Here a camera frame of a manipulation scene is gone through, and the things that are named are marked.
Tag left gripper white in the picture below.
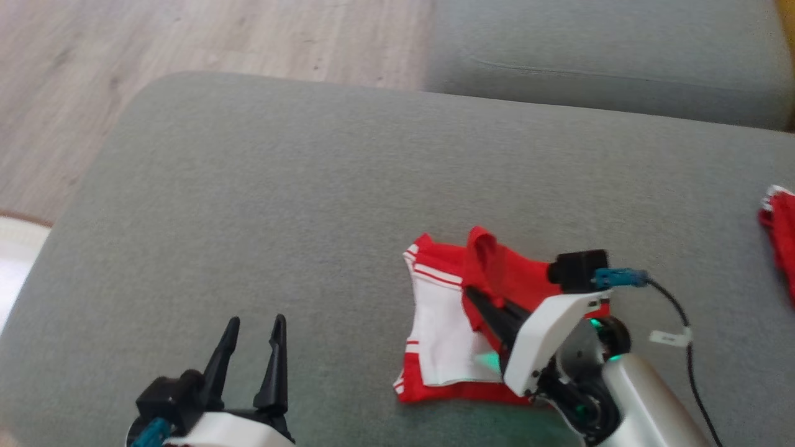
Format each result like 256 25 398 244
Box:
163 314 296 447

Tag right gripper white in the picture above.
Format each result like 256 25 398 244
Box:
464 287 611 398

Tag red and white jersey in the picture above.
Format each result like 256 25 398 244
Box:
393 226 612 405

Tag red shorts with white stripe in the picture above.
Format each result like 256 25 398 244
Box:
757 184 795 306

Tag large grey sofa cushion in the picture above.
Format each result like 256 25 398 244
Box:
0 71 795 447

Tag white rug with brown edge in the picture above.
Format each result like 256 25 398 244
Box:
0 211 53 339

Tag narrow grey sofa cushion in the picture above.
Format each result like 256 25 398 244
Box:
422 0 795 132

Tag white cable label tag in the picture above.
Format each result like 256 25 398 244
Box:
649 328 692 348

